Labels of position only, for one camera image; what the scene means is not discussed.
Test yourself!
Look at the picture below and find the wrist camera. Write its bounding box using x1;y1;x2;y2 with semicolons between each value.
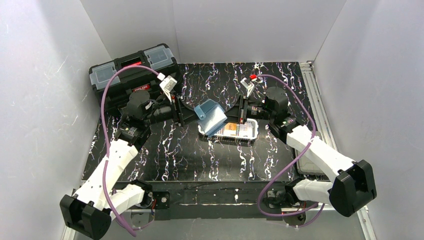
240;74;257;99
157;73;177;102

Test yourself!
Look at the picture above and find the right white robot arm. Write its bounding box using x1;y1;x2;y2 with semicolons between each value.
225;87;377;217

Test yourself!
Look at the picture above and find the white credit card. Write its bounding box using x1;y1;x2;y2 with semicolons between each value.
238;122;256;139

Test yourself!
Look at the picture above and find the blue leather card holder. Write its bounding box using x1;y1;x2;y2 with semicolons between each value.
194;99;228;137

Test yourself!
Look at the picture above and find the orange credit card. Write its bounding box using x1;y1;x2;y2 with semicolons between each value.
224;122;238;135

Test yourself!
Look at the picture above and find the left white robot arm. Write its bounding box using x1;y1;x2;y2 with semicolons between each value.
59;90;205;240

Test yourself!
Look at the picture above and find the aluminium frame rail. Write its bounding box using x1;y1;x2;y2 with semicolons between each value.
61;61;377;240

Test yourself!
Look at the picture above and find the black red toolbox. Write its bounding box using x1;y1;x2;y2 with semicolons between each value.
88;43;183;116

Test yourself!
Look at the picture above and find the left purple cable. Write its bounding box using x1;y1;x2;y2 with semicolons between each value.
100;64;167;238

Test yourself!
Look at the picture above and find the white plastic basket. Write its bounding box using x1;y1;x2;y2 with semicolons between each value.
197;118;259;146

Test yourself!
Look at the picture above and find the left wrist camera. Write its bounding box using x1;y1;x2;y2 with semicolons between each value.
157;73;177;102

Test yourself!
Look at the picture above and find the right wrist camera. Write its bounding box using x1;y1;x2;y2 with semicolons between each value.
240;74;257;99

